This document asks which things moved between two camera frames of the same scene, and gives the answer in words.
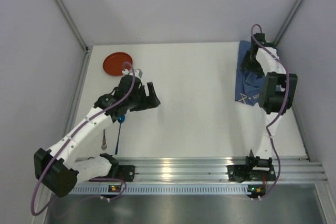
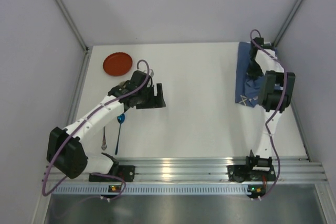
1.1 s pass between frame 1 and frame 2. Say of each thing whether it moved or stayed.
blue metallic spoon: stayed
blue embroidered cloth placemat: stayed
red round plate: stayed
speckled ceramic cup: moved
